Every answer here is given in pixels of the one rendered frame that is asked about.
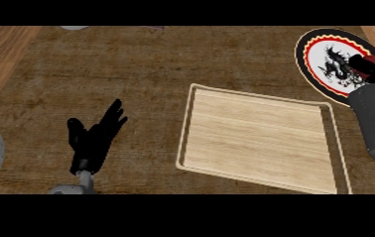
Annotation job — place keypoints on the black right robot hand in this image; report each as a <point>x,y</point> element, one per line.
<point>359,64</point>

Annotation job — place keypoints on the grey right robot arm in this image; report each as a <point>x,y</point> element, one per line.
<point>365,115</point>

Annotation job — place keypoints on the black-rimmed plate with horse print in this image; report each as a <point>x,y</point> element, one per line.
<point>322,59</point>

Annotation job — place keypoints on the pale wooden tray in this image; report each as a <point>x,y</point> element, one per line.
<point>254,138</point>

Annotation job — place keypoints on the pale grey round object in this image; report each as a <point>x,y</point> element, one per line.
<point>74,27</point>

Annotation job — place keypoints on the small purple-grey object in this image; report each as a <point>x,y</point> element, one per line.
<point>155,26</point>

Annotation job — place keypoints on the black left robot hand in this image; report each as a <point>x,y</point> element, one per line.
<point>93,142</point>

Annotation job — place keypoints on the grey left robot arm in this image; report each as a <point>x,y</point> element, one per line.
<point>84,183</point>

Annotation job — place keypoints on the brown woven placemat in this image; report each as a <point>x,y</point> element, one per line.
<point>136,72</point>

